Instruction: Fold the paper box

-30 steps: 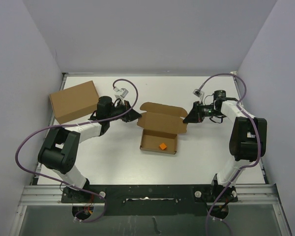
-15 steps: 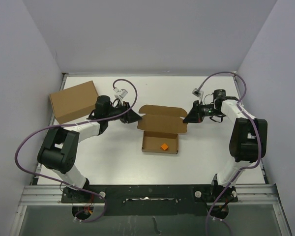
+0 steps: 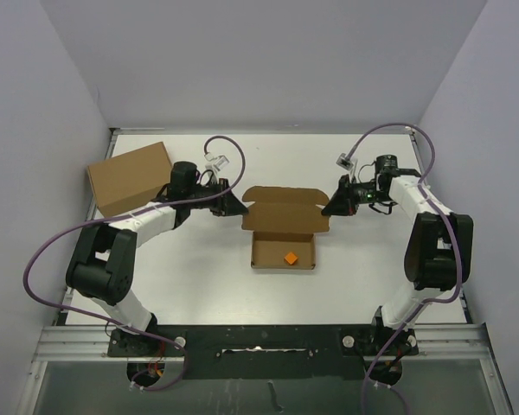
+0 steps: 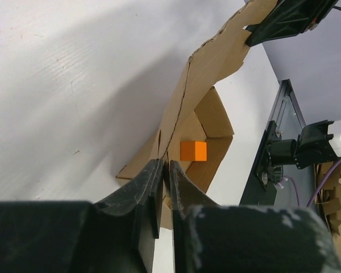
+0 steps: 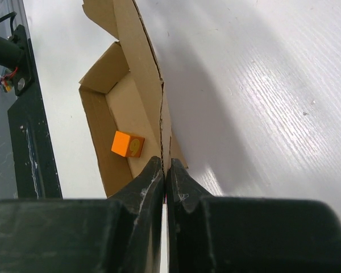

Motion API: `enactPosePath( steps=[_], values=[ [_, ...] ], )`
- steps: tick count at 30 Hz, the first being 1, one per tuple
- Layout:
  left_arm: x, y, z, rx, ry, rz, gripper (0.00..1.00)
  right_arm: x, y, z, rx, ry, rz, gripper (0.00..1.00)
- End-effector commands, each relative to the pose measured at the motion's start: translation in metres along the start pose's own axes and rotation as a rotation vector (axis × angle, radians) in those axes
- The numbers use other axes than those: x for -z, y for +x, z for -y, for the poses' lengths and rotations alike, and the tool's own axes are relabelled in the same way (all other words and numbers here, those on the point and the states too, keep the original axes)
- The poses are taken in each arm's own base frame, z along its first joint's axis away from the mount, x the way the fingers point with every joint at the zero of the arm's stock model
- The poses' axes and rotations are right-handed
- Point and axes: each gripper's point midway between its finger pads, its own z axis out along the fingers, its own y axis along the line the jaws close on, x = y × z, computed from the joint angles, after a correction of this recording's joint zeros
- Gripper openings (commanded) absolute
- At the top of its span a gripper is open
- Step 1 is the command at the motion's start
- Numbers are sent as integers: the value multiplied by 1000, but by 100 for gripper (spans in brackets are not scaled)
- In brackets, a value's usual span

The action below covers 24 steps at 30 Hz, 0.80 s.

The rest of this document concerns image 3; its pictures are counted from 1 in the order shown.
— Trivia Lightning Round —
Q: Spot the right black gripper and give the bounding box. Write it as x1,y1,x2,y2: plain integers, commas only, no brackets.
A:
321,174,389,217

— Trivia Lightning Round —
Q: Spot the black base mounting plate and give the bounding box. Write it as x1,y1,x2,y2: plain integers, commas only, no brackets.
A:
107,324,419,383

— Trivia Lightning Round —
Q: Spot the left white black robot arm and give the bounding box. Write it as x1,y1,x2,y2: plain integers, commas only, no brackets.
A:
66,161,248,355

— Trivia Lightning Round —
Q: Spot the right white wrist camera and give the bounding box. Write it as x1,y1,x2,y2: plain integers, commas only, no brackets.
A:
336,153,357,180

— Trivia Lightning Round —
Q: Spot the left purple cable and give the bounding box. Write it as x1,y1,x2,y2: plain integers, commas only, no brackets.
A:
22,136,247,393

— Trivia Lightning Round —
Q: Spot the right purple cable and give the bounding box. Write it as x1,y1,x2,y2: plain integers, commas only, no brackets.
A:
345,123,465,415

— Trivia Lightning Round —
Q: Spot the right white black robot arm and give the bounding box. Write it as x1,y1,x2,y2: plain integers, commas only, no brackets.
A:
322,154,474,354

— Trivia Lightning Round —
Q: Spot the purple cable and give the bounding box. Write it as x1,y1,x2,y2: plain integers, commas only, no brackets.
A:
345,123,465,415
22,136,247,393

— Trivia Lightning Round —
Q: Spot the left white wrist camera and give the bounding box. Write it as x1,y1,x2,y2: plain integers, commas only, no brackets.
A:
204,152,229,177

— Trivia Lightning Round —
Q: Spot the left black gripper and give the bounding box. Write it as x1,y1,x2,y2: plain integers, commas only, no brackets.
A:
187,177,248,216

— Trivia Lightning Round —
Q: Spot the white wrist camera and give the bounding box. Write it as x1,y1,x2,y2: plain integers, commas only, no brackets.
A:
204,152,229,177
336,153,357,180

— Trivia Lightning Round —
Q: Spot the small orange cube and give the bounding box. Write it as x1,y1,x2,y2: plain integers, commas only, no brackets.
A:
284,252,298,266

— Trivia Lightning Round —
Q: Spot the closed brown cardboard box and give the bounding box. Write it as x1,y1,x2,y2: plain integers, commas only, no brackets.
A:
87,142,172,217

